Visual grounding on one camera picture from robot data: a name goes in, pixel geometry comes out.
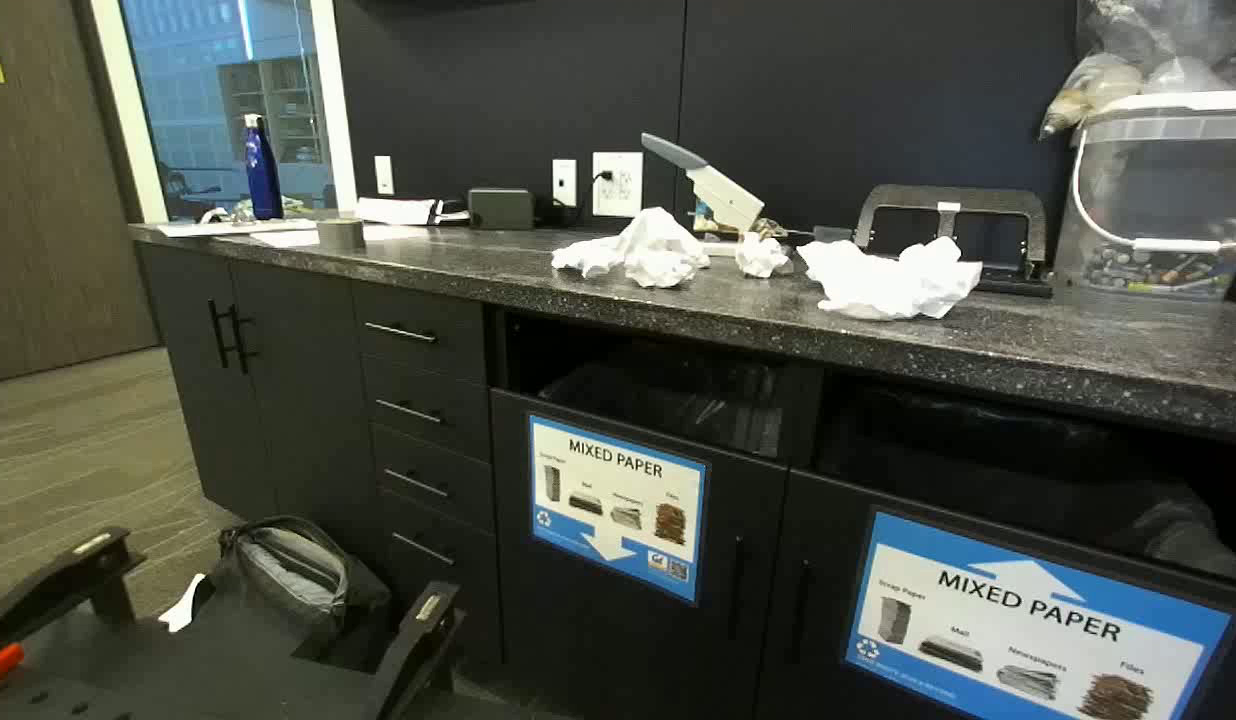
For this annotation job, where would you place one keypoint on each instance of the small white paper ball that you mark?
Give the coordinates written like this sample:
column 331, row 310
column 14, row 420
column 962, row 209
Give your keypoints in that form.
column 762, row 256

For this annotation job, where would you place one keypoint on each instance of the large white paper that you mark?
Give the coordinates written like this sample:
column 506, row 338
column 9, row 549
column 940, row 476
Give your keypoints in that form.
column 871, row 286

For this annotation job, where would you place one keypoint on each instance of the medium white paper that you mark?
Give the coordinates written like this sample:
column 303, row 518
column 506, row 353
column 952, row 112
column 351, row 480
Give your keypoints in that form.
column 940, row 265

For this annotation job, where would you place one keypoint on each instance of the black bin cabinet door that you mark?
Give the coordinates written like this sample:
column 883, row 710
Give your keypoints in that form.
column 817, row 602
column 741, row 642

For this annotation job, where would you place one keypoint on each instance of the rounded crumpled white paper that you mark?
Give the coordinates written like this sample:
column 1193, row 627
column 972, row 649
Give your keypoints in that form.
column 663, row 254

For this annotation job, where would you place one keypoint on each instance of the blue sign downward arrow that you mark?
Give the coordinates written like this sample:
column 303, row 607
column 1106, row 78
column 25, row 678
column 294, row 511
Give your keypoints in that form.
column 619, row 505

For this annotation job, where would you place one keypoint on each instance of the black power adapter box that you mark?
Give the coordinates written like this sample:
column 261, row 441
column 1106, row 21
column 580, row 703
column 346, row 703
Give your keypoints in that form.
column 498, row 209

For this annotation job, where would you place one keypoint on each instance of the white spray bottle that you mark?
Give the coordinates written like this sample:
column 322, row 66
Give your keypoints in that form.
column 723, row 196

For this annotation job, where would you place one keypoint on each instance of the flat white box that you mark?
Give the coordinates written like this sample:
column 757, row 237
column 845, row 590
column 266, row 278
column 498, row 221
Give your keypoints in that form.
column 399, row 209

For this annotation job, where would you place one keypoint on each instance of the white paper sheet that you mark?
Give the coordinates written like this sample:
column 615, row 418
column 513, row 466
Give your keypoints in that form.
column 287, row 237
column 201, row 231

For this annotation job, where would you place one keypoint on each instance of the black grey backpack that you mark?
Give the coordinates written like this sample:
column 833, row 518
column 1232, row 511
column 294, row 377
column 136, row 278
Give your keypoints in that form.
column 297, row 573

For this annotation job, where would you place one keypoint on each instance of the blue water bottle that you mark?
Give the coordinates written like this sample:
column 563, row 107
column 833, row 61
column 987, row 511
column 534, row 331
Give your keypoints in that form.
column 261, row 175

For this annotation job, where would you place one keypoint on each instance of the blue sign upward arrow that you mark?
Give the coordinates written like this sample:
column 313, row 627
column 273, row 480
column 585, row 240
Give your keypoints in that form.
column 1028, row 627

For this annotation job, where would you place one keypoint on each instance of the white paper scrap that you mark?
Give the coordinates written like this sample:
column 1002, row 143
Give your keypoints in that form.
column 181, row 609

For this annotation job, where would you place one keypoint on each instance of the clear plastic storage container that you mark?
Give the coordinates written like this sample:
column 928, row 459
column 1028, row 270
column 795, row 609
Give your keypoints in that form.
column 1163, row 185

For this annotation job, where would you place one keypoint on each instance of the clear plastic bag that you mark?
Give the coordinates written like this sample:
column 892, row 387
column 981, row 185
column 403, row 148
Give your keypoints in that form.
column 1139, row 35

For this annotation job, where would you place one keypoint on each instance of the white wall power outlet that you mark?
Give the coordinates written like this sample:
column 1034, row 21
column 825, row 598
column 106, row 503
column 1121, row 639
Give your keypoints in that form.
column 620, row 185

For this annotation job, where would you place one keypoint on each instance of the small white wall plate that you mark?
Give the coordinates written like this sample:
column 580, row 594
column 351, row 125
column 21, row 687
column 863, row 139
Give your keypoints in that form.
column 567, row 181

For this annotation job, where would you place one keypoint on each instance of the white light switch plate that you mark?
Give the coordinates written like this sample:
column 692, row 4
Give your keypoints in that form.
column 387, row 175

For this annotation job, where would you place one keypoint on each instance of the white window frame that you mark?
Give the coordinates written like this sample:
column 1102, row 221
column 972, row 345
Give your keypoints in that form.
column 124, row 107

